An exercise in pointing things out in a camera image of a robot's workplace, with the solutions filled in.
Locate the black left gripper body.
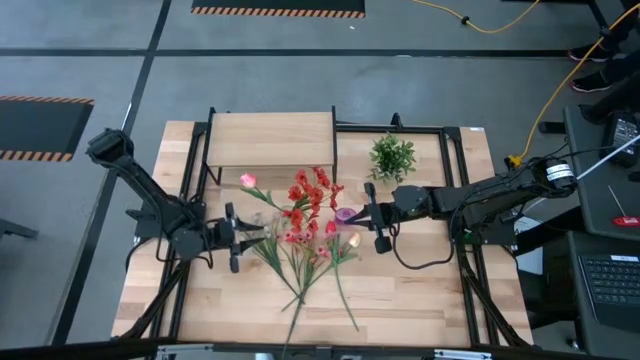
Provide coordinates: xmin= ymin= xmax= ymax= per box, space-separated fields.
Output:
xmin=199 ymin=202 xmax=242 ymax=275

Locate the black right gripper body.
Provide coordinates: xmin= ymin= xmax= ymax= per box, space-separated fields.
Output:
xmin=363 ymin=182 xmax=401 ymax=255

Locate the purple ribbed glass vase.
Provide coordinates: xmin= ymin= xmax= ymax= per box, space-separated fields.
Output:
xmin=333 ymin=206 xmax=358 ymax=226

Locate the white blossom flower spray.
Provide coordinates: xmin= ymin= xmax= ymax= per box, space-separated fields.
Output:
xmin=247 ymin=212 xmax=304 ymax=306

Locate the red tulip stem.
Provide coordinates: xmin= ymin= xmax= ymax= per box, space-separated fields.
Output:
xmin=323 ymin=219 xmax=361 ymax=333

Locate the pink tulip stem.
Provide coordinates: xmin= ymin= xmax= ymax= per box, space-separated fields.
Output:
xmin=238 ymin=172 xmax=289 ymax=216

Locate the pink blossom flower spray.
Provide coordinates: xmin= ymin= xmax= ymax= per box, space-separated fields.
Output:
xmin=282 ymin=227 xmax=351 ymax=301

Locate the wooden shelf with black legs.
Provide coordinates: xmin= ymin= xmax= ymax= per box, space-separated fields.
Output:
xmin=202 ymin=105 xmax=339 ymax=186

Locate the green plant in white pot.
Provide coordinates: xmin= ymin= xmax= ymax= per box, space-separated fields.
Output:
xmin=367 ymin=132 xmax=418 ymax=185

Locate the white box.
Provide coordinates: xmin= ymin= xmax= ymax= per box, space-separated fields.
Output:
xmin=513 ymin=214 xmax=545 ymax=277

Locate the dark grey desk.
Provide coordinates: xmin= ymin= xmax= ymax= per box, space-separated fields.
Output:
xmin=562 ymin=104 xmax=640 ymax=242
xmin=564 ymin=229 xmax=640 ymax=360

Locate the grey stand foot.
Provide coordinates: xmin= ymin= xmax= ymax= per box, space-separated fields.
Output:
xmin=0 ymin=217 xmax=40 ymax=242

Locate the black hazard striped floor mat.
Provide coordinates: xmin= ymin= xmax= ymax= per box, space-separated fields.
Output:
xmin=0 ymin=95 xmax=95 ymax=163
xmin=191 ymin=0 xmax=366 ymax=20

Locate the black keyboard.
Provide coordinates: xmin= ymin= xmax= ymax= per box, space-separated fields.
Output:
xmin=577 ymin=253 xmax=640 ymax=331

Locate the person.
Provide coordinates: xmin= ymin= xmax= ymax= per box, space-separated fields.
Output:
xmin=567 ymin=0 xmax=640 ymax=94

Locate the black handheld device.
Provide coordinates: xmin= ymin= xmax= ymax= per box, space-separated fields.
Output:
xmin=601 ymin=110 xmax=640 ymax=169

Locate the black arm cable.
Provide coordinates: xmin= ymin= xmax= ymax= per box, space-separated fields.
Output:
xmin=388 ymin=222 xmax=457 ymax=271
xmin=123 ymin=232 xmax=215 ymax=271

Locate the black metal table frame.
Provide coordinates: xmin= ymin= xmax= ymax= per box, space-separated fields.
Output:
xmin=112 ymin=107 xmax=534 ymax=351

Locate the silver metal bracket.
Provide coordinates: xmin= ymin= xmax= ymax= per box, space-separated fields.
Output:
xmin=155 ymin=342 xmax=216 ymax=360
xmin=433 ymin=348 xmax=494 ymax=360

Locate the yellow hanging power cable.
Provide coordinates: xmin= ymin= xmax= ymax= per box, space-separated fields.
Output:
xmin=504 ymin=2 xmax=640 ymax=171

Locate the yellow floor cable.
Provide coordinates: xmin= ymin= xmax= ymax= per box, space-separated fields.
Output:
xmin=409 ymin=0 xmax=542 ymax=35

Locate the white cable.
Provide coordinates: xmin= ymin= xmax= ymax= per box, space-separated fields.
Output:
xmin=522 ymin=134 xmax=640 ymax=214

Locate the red handled tool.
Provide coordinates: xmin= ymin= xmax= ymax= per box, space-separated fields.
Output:
xmin=607 ymin=184 xmax=640 ymax=229

